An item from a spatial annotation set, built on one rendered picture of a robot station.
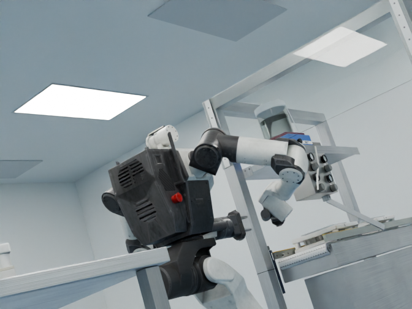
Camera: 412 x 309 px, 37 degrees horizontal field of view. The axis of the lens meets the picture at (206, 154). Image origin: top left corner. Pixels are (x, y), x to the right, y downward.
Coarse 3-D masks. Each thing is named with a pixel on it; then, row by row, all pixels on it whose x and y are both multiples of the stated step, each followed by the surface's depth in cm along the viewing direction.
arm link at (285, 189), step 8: (288, 152) 205; (296, 152) 204; (304, 152) 207; (296, 160) 202; (304, 160) 205; (304, 168) 204; (304, 176) 203; (280, 184) 215; (288, 184) 211; (296, 184) 210; (280, 192) 216; (288, 192) 214
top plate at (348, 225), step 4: (336, 224) 280; (340, 224) 282; (344, 224) 285; (348, 224) 289; (352, 224) 292; (356, 224) 295; (328, 228) 280; (332, 228) 279; (336, 228) 278; (340, 228) 282; (344, 228) 290; (316, 232) 284; (320, 232) 283; (324, 232) 282; (304, 236) 288; (308, 236) 286; (312, 236) 285; (316, 236) 286; (292, 240) 292; (296, 240) 290; (300, 240) 289; (304, 240) 289
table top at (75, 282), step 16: (128, 256) 130; (144, 256) 133; (160, 256) 136; (48, 272) 117; (64, 272) 120; (80, 272) 122; (96, 272) 124; (112, 272) 127; (128, 272) 134; (0, 288) 110; (16, 288) 112; (32, 288) 114; (48, 288) 117; (64, 288) 126; (80, 288) 136; (96, 288) 148; (0, 304) 118; (16, 304) 127; (32, 304) 138; (48, 304) 150; (64, 304) 165
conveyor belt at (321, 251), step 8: (408, 224) 345; (376, 232) 308; (344, 240) 278; (312, 248) 268; (320, 248) 265; (288, 256) 276; (296, 256) 272; (304, 256) 269; (312, 256) 267; (320, 256) 266; (280, 264) 276; (288, 264) 274; (296, 264) 273
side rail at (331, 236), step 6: (390, 222) 321; (396, 222) 328; (402, 222) 334; (408, 222) 341; (354, 228) 287; (360, 228) 292; (366, 228) 296; (372, 228) 302; (378, 228) 307; (384, 228) 313; (330, 234) 267; (336, 234) 271; (342, 234) 275; (348, 234) 280; (354, 234) 284; (324, 240) 264; (330, 240) 265
